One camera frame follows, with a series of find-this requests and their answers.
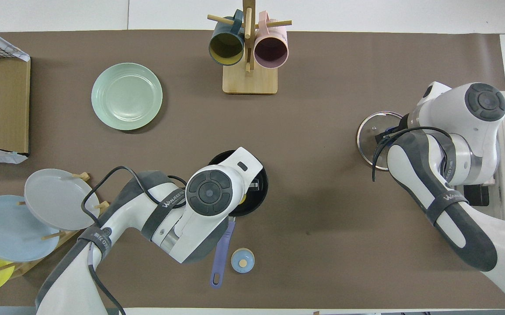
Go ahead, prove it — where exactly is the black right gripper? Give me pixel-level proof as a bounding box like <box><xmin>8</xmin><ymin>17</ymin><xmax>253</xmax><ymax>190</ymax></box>
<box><xmin>375</xmin><ymin>113</ymin><xmax>411</xmax><ymax>144</ymax></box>

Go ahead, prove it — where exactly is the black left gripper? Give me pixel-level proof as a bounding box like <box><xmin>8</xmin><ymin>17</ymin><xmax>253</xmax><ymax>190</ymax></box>
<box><xmin>247</xmin><ymin>168</ymin><xmax>264</xmax><ymax>193</ymax></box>

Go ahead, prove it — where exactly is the glass lid with blue knob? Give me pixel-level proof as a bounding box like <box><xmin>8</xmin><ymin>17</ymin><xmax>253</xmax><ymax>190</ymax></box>
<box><xmin>356</xmin><ymin>111</ymin><xmax>410</xmax><ymax>171</ymax></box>

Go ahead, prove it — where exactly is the light green plate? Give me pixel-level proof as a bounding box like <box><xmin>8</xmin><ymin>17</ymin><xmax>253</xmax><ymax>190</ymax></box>
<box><xmin>91</xmin><ymin>63</ymin><xmax>164</xmax><ymax>131</ymax></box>

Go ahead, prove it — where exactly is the grey plate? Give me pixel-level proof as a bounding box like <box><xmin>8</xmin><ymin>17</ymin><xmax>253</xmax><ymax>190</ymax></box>
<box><xmin>24</xmin><ymin>168</ymin><xmax>101</xmax><ymax>231</ymax></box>

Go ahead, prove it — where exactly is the wooden plate rack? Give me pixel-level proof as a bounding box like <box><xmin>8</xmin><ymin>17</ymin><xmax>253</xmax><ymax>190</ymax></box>
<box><xmin>0</xmin><ymin>172</ymin><xmax>111</xmax><ymax>280</ymax></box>

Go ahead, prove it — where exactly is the light blue plate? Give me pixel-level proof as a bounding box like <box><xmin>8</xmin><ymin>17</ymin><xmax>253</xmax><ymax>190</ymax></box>
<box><xmin>0</xmin><ymin>195</ymin><xmax>60</xmax><ymax>263</ymax></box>

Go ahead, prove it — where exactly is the brown table mat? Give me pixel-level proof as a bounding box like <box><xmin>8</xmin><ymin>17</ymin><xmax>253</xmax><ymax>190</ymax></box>
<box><xmin>0</xmin><ymin>30</ymin><xmax>505</xmax><ymax>309</ymax></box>

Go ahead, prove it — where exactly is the wooden mug tree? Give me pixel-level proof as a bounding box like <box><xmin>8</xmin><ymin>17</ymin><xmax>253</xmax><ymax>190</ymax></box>
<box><xmin>207</xmin><ymin>0</ymin><xmax>293</xmax><ymax>95</ymax></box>

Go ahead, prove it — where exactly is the pink mug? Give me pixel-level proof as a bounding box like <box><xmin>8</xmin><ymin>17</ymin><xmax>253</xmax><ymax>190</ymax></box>
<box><xmin>254</xmin><ymin>11</ymin><xmax>289</xmax><ymax>70</ymax></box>

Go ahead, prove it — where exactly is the dark teal mug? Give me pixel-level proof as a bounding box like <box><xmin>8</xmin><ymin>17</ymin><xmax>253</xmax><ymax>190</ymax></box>
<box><xmin>209</xmin><ymin>10</ymin><xmax>246</xmax><ymax>67</ymax></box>

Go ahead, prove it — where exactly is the black saucepan with purple handle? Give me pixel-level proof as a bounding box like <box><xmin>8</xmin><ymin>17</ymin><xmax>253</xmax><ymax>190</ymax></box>
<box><xmin>209</xmin><ymin>150</ymin><xmax>269</xmax><ymax>288</ymax></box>

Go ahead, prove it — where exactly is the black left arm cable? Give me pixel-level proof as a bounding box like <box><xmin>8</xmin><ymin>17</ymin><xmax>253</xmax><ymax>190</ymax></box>
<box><xmin>81</xmin><ymin>165</ymin><xmax>187</xmax><ymax>315</ymax></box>

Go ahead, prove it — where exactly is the wooden wire basket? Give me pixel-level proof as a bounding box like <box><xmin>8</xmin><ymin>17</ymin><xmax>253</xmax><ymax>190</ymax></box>
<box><xmin>0</xmin><ymin>33</ymin><xmax>31</xmax><ymax>156</ymax></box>

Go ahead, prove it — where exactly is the black wire basket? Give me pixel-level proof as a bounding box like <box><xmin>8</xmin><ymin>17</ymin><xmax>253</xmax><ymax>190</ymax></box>
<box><xmin>0</xmin><ymin>36</ymin><xmax>30</xmax><ymax>60</ymax></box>

